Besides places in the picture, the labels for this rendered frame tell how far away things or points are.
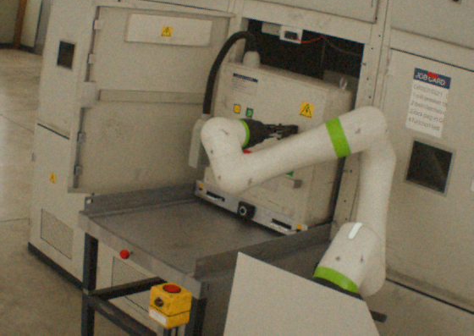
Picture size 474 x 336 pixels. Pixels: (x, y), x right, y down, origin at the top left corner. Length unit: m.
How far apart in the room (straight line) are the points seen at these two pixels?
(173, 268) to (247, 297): 0.41
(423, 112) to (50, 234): 2.36
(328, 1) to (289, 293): 1.18
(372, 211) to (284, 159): 0.30
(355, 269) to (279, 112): 0.85
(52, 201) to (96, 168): 1.18
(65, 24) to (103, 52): 1.12
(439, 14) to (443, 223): 0.69
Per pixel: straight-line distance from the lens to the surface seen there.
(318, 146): 2.01
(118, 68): 2.60
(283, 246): 2.31
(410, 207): 2.31
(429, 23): 2.25
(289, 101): 2.42
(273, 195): 2.48
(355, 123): 2.00
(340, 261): 1.76
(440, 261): 2.28
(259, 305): 1.71
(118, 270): 3.40
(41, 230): 3.98
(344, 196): 2.46
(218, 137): 2.05
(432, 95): 2.23
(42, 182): 3.88
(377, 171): 2.10
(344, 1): 2.42
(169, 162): 2.79
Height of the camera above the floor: 1.67
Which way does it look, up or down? 14 degrees down
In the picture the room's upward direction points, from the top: 9 degrees clockwise
